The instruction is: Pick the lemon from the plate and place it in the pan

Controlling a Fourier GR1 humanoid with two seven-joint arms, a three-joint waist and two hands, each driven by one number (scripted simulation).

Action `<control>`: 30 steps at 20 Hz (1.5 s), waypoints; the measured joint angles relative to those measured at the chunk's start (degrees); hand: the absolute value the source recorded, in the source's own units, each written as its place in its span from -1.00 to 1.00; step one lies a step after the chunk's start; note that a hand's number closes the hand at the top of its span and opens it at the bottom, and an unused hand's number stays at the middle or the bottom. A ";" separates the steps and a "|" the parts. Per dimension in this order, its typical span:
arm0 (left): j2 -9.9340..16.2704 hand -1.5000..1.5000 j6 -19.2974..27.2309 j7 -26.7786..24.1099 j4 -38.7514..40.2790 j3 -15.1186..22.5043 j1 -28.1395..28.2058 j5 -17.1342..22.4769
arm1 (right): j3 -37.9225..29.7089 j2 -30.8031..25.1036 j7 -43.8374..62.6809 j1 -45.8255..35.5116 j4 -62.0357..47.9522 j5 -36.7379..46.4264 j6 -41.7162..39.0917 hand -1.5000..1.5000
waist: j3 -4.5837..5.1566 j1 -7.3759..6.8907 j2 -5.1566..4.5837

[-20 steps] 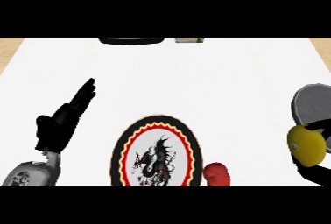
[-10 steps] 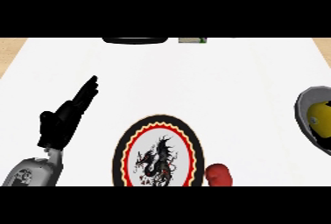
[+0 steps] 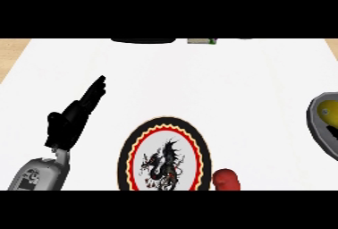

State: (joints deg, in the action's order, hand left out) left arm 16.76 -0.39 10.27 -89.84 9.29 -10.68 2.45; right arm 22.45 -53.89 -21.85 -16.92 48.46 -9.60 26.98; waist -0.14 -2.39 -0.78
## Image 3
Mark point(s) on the black flat object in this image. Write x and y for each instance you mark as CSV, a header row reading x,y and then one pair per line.
x,y
144,40

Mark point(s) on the yellow lemon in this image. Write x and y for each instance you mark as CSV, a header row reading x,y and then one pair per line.
x,y
330,111

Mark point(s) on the red sweet potato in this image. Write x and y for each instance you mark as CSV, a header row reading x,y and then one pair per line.
x,y
226,180

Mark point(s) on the grey and green box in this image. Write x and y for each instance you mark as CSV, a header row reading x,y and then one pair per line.
x,y
201,40

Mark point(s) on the grey pan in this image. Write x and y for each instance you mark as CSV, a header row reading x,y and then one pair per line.
x,y
321,125

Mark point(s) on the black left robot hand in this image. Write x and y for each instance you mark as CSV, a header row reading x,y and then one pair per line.
x,y
70,123

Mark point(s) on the dragon print plate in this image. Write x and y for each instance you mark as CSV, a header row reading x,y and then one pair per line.
x,y
164,155

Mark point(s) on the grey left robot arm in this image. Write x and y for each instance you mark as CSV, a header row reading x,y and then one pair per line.
x,y
40,174

